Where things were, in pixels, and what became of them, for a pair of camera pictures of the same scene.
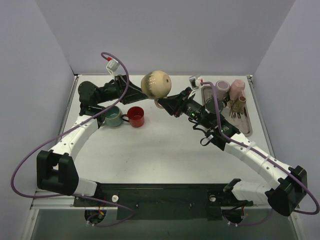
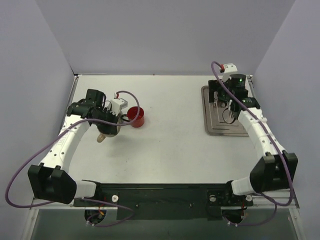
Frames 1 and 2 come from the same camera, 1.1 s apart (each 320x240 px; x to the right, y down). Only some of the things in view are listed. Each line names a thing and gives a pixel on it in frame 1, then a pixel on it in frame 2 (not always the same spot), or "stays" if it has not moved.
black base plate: [162, 201] stays
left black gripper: [122, 89] → [110, 126]
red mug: [136, 117] stays
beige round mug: [156, 85] → [101, 136]
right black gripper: [180, 102] → [213, 88]
